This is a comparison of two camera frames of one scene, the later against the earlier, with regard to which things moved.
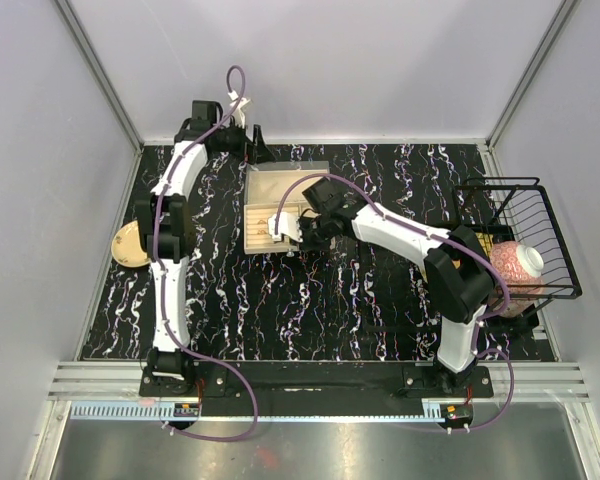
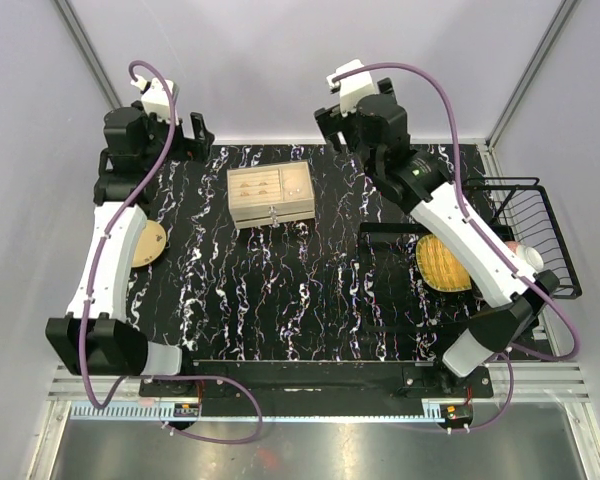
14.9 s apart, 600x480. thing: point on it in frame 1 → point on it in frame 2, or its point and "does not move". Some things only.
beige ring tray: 257,237 → 270,189
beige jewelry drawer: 271,186 → 250,212
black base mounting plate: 311,380 does not move
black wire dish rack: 514,221 does not move
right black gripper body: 316,234 → 332,122
